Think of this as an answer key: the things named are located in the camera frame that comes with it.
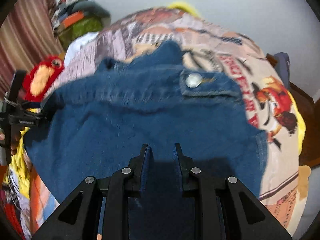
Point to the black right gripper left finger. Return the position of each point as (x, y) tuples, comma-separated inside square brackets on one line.
[(106, 199)]

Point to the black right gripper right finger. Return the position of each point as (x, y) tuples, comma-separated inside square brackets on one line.
[(224, 208)]

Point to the blue denim jacket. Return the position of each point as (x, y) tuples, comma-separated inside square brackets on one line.
[(98, 123)]

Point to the person's left hand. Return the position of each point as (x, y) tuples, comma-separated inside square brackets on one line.
[(16, 134)]

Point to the red plush toy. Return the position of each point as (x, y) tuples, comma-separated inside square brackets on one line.
[(37, 82)]

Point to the yellow cloth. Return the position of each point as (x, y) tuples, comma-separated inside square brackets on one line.
[(18, 173)]

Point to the striped red curtain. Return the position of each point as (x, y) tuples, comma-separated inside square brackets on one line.
[(27, 38)]

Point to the pile of clutter boxes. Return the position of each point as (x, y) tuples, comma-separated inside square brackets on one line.
[(72, 19)]

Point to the dark blue backpack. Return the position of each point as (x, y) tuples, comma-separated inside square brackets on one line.
[(283, 68)]

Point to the newspaper print bed cover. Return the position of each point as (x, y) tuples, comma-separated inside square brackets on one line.
[(207, 47)]

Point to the yellow pillow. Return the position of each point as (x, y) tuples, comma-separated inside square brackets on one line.
[(184, 6)]

